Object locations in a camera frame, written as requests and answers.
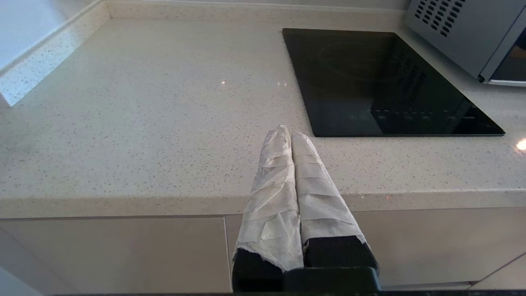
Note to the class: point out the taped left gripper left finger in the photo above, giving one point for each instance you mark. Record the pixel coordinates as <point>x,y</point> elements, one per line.
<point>271,205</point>

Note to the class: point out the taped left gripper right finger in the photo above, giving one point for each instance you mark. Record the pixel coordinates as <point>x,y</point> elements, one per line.
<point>320,205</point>

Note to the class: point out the black glass microwave door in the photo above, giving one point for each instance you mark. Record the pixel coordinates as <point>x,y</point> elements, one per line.
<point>513,63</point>

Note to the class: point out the silver Panasonic microwave oven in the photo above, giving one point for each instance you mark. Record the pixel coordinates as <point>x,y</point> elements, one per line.
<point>464,37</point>

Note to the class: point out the beige cabinet door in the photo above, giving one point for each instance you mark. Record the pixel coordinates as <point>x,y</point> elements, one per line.
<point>419,246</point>
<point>123,255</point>

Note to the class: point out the black glass induction cooktop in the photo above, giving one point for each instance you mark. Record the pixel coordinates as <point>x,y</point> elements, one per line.
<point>370,82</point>

